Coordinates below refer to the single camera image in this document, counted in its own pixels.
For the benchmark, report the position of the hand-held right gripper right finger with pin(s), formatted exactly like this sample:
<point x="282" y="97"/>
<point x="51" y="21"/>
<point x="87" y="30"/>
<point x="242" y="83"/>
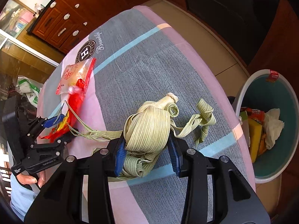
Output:
<point x="175" y="154"/>

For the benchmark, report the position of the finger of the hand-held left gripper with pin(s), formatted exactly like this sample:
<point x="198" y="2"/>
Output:
<point x="63" y="140"/>
<point x="52" y="121"/>

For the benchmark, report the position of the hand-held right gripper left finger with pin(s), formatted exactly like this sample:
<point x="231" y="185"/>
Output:
<point x="120" y="154"/>

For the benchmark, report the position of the red wrapper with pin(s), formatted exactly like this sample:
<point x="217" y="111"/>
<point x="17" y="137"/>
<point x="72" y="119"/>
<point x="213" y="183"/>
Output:
<point x="73" y="105"/>

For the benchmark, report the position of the pale green corn husk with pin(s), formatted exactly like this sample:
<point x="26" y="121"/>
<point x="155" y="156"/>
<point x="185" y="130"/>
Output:
<point x="144" y="126"/>

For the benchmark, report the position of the white round bin teal inside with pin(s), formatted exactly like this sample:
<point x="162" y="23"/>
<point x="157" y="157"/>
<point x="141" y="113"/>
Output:
<point x="278" y="93"/>

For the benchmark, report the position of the person's left hand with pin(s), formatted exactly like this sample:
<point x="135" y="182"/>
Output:
<point x="28" y="180"/>

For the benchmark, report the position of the white green plastic bag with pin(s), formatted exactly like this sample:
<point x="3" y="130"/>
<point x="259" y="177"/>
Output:
<point x="29" y="88"/>

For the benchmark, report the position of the clear packet with red print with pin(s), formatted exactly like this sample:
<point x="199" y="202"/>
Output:
<point x="70" y="74"/>

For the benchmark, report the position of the person's light blue clothing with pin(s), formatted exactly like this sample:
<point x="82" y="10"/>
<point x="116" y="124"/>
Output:
<point x="21" y="198"/>

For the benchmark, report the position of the sliding glass door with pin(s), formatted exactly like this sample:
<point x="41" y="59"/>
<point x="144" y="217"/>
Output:
<point x="28" y="51"/>

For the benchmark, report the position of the yellow packet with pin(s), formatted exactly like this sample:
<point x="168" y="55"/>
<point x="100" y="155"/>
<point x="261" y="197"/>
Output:
<point x="254" y="135"/>

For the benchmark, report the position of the orange foil scrap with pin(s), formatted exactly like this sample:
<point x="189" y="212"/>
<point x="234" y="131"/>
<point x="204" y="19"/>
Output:
<point x="261" y="144"/>

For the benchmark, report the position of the pink grey chequered tablecloth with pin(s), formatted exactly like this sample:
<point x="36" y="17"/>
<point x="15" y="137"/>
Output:
<point x="144" y="63"/>

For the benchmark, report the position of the white crumpled tissue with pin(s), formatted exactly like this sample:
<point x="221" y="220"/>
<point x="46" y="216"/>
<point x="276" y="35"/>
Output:
<point x="273" y="126"/>

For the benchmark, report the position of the shelf of assorted goods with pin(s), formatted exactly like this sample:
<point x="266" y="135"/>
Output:
<point x="18" y="18"/>

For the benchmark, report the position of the brown wooden cabinet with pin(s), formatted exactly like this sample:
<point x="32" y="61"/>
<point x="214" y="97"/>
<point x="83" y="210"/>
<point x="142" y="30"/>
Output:
<point x="93" y="4"/>

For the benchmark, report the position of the red tag on bin rim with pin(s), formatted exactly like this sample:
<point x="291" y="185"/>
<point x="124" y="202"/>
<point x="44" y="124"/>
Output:
<point x="273" y="75"/>

